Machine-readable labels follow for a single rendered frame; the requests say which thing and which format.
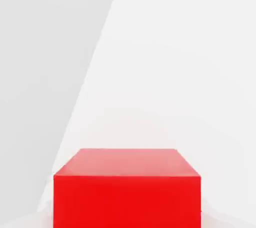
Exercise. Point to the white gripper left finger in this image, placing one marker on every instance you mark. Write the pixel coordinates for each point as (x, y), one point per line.
(43, 221)

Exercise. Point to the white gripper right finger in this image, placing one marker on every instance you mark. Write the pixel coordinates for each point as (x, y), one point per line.
(212, 220)

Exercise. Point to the small red cube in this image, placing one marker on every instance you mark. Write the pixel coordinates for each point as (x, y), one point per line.
(127, 200)

